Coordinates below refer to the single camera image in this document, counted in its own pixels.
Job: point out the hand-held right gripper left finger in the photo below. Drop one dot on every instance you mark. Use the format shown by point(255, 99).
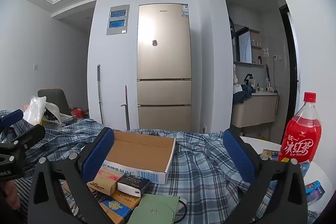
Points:
point(95, 158)

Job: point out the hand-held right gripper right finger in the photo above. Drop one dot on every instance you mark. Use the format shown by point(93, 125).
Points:
point(240, 158)

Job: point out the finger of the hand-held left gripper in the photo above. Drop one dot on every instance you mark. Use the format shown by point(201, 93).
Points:
point(10, 118)
point(29, 134)

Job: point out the brown cigarette box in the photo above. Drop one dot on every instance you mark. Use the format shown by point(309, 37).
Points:
point(105, 184)

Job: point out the black tissue pack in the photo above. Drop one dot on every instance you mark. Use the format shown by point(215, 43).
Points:
point(132, 183)

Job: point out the cardboard box tray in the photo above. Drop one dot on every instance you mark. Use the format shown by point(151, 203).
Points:
point(141, 150)

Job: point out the green snap pouch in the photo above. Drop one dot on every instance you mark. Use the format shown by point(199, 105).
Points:
point(155, 209)

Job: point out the small gold and blue box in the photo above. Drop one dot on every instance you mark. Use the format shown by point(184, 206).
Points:
point(269, 154)

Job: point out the grey striped cloth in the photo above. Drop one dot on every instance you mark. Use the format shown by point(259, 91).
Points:
point(23, 195)

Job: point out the blue plaid shirt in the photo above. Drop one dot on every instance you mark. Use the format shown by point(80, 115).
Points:
point(204, 174)

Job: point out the grey chair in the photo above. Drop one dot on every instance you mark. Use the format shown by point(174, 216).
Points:
point(56, 99)

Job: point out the beige vanity cabinet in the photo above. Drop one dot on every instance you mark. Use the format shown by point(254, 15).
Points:
point(252, 111)

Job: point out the red bag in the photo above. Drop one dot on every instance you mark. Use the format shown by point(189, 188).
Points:
point(77, 111)

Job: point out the red iced tea bottle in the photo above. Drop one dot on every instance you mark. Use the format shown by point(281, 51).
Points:
point(299, 140)

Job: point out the dark blue clothes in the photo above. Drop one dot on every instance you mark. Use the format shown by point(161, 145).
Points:
point(242, 95)

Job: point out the grey mop pole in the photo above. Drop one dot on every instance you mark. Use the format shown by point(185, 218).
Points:
point(99, 87)

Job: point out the black faucet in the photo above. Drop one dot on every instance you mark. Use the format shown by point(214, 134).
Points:
point(246, 78)

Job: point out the gold refrigerator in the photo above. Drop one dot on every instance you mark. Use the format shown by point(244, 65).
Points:
point(162, 69)

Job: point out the mirror cabinet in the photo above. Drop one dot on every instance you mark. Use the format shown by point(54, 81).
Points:
point(244, 43)

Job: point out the wall socket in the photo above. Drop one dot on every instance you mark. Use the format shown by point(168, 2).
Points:
point(277, 57)

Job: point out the grey wall panel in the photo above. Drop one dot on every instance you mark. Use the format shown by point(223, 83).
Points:
point(116, 31)

